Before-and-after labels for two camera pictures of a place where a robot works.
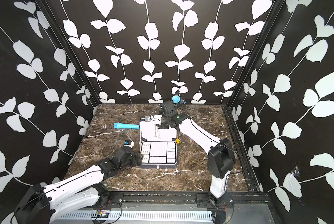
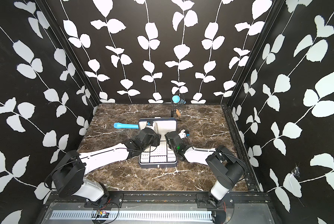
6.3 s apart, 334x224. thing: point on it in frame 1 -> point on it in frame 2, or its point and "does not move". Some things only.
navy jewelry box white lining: x=159 y=146 does not move
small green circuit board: x=102 y=214 does not move
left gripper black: x=135 y=161 -> x=156 y=139
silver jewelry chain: x=156 y=131 does not move
